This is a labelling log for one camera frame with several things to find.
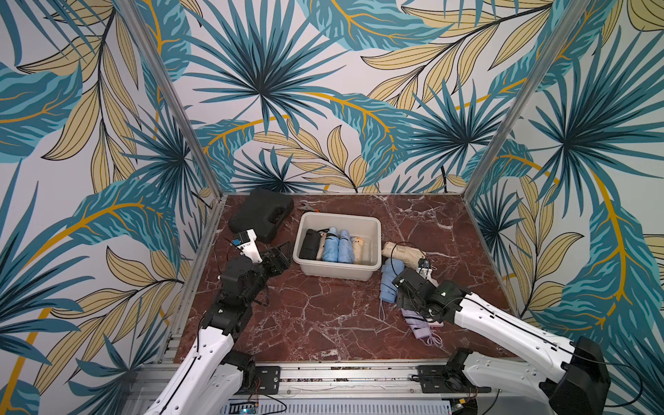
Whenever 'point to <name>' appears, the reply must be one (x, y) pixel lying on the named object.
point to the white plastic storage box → (369, 228)
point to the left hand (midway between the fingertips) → (283, 249)
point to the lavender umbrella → (422, 328)
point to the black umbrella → (309, 246)
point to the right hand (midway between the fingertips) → (412, 296)
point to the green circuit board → (242, 408)
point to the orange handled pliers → (305, 207)
